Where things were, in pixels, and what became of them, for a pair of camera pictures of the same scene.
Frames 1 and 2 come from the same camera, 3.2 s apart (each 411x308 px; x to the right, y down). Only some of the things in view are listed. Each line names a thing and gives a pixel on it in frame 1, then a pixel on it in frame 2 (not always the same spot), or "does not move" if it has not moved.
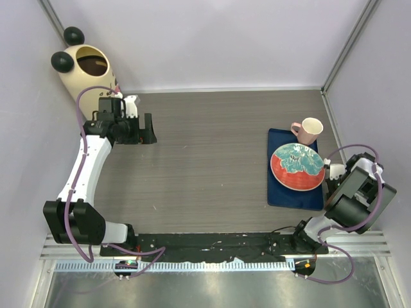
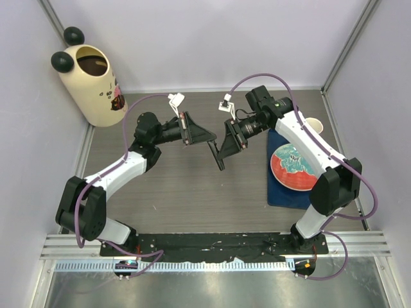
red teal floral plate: x=297 y=167 does not move
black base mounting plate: x=201 y=247 does not move
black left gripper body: x=129 y=128 -> x=187 y=135
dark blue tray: x=280 y=196 does not move
